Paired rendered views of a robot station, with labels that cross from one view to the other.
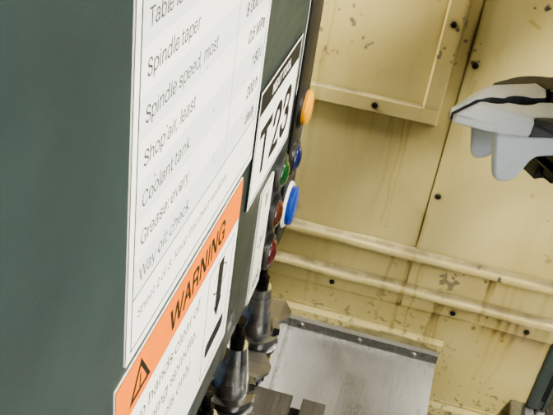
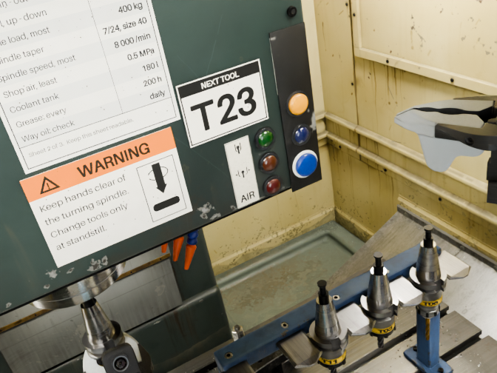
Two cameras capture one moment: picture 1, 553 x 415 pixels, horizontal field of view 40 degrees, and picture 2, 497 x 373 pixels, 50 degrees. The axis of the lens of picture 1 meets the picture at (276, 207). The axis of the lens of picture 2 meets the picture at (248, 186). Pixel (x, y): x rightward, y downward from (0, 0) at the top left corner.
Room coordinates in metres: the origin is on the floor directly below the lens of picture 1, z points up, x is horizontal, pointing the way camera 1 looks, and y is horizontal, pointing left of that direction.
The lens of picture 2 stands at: (0.11, -0.46, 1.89)
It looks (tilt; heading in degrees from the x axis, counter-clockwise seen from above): 30 degrees down; 58
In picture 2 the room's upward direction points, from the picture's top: 11 degrees counter-clockwise
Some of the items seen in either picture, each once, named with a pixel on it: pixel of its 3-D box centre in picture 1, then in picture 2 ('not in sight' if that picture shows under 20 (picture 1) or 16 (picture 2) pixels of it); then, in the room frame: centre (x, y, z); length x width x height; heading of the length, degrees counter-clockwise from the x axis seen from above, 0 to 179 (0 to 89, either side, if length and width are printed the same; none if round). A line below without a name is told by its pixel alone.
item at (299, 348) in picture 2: not in sight; (301, 351); (0.47, 0.05, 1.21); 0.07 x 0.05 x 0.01; 81
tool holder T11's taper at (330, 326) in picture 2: not in sight; (325, 314); (0.52, 0.04, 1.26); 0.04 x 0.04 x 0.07
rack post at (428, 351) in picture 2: not in sight; (427, 314); (0.80, 0.05, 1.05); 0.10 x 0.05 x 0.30; 81
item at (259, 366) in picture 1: (242, 362); (404, 292); (0.68, 0.01, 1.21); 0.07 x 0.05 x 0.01; 81
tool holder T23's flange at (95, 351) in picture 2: not in sight; (103, 340); (0.22, 0.25, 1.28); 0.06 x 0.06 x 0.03
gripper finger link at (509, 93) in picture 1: (489, 126); (444, 130); (0.55, -0.15, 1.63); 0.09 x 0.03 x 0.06; 111
